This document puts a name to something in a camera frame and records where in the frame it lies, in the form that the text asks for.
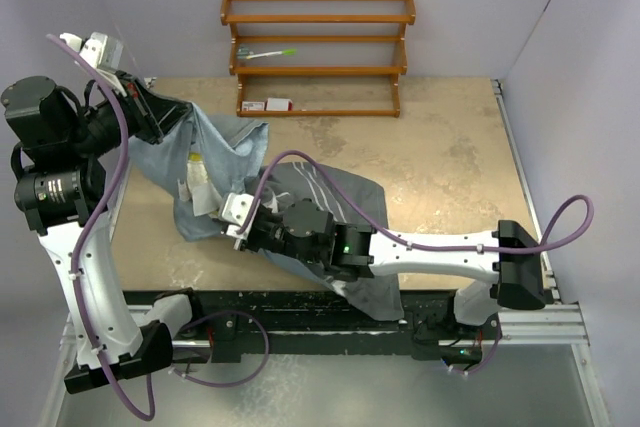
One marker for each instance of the aluminium table edge rail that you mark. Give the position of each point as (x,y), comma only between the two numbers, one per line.
(548,274)

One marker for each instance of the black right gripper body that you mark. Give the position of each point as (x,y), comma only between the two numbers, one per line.
(271,235)

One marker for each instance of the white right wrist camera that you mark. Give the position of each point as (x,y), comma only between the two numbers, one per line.
(235,213)

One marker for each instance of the red white small box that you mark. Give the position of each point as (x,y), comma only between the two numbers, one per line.
(278,105)

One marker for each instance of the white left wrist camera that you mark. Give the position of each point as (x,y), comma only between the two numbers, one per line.
(99,50)

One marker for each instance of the red white card box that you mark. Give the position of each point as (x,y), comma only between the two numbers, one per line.
(253,106)

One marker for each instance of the cream yellow pillow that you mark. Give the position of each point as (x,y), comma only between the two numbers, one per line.
(198,188)

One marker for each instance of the grey striped pillowcase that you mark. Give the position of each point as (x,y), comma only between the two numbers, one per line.
(233,150)

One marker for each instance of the wooden shelf rack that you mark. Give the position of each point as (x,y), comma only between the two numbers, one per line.
(333,38)

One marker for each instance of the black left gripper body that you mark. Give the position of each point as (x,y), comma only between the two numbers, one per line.
(136,119)

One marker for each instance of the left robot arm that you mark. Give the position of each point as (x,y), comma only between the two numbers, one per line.
(63,191)

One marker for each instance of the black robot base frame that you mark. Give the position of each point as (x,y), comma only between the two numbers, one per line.
(320,323)

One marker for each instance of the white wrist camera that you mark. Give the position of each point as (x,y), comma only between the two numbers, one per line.
(235,213)
(99,50)

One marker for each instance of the green white pen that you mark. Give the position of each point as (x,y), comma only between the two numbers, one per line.
(244,54)

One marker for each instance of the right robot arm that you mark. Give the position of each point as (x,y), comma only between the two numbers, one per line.
(503,264)

